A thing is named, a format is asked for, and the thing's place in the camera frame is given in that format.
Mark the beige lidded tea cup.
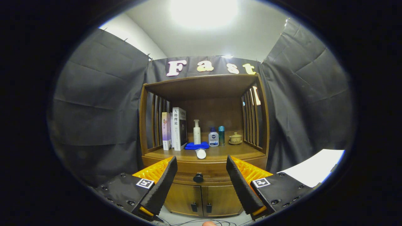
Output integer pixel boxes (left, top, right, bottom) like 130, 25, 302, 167
228, 132, 243, 145

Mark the white bottle blue cap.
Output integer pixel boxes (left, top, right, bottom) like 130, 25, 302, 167
208, 126, 219, 147

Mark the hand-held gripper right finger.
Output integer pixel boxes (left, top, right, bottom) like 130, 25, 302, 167
226, 155, 314, 220

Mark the white pump bottle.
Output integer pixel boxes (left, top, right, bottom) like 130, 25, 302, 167
193, 119, 201, 145

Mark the blue folded cloth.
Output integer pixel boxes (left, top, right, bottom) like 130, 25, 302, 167
184, 142, 209, 150

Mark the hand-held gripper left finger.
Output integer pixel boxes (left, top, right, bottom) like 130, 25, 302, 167
94, 156, 178, 220

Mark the wooden cabinet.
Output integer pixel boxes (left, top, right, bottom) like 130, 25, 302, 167
139, 74, 270, 218

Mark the white book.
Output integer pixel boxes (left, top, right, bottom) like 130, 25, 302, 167
171, 107, 188, 151

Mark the wooden cabinet door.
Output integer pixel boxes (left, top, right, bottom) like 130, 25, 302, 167
164, 183, 203, 217
201, 185, 244, 218

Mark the purple book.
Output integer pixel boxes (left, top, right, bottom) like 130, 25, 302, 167
162, 112, 172, 151

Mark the white ribbed cabinet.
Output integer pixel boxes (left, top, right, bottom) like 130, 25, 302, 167
278, 149, 345, 189

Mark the wooden drawer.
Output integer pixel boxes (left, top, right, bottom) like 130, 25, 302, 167
142, 155, 268, 186

